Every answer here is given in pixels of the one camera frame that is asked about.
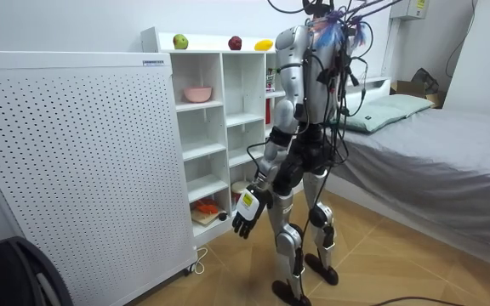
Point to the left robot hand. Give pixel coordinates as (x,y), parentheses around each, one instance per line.
(248,206)

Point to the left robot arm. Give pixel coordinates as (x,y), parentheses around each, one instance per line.
(289,72)

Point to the white jar with red band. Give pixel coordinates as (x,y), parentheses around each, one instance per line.
(240,190)

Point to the orange carrot soft toy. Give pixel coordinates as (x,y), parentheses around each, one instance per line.
(206,206)

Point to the wooden cutting board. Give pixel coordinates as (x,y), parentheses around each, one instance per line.
(204,217)

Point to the robot legs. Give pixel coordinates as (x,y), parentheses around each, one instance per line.
(288,246)

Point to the white shelf unit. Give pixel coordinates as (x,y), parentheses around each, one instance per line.
(204,140)

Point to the pink bowl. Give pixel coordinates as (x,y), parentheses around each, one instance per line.
(197,94)

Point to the robot body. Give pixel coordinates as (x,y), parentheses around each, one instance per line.
(319,89)

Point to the pale green pillow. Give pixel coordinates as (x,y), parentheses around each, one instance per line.
(374,117)
(406,103)

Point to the yellow mango soft toy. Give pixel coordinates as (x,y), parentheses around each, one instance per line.
(263,45)

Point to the red apple soft toy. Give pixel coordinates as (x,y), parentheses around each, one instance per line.
(235,43)

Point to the white perforated panel cabinet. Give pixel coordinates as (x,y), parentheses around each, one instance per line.
(83,170)

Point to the green apple soft toy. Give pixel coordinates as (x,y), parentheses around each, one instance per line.
(180,41)

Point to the brown cardboard box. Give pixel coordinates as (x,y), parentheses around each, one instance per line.
(411,89)

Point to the grey bed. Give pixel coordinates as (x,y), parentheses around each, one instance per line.
(440,149)

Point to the black bag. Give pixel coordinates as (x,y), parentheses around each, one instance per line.
(424,77)

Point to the black chair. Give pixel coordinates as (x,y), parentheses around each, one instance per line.
(15,276)

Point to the white wardrobe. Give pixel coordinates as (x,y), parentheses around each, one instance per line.
(481,55)

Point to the grey wall box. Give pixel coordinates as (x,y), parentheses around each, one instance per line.
(408,8)

